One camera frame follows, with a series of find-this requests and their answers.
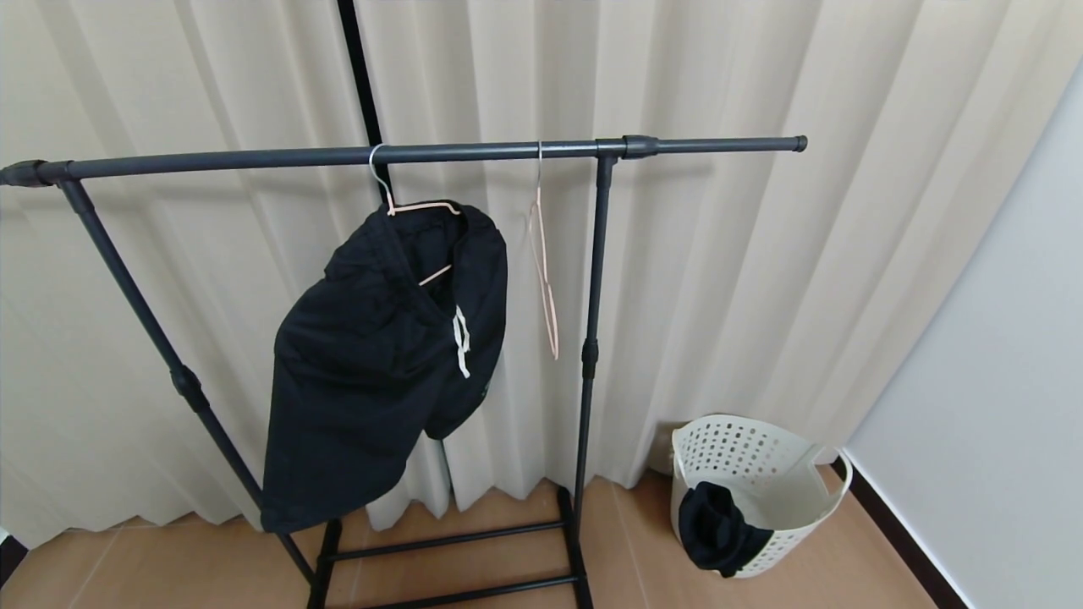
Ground white curtain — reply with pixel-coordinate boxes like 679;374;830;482
354;0;1083;518
0;0;451;551

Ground black garment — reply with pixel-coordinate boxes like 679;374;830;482
679;482;775;579

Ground black shorts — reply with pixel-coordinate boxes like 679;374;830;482
261;200;509;535

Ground white laundry basket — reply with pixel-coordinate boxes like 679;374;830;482
671;414;853;579

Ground pink clothes hanger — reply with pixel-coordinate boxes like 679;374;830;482
369;144;463;288
528;142;561;361

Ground black clothes rack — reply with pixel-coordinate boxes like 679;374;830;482
0;135;809;609

